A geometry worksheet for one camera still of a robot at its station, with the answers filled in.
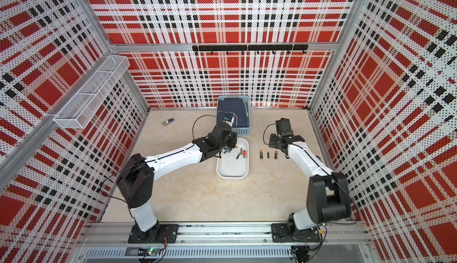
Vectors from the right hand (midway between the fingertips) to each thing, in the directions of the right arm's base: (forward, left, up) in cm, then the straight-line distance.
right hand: (278, 140), depth 90 cm
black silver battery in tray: (-3, +21, -12) cm, 24 cm away
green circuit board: (-46, +56, -9) cm, 73 cm away
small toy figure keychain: (+21, +66, -9) cm, 70 cm away
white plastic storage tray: (-7, +23, -10) cm, 26 cm away
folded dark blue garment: (+30, +23, -5) cm, 38 cm away
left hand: (+1, +22, +5) cm, 22 cm away
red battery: (-2, +18, -11) cm, 21 cm away
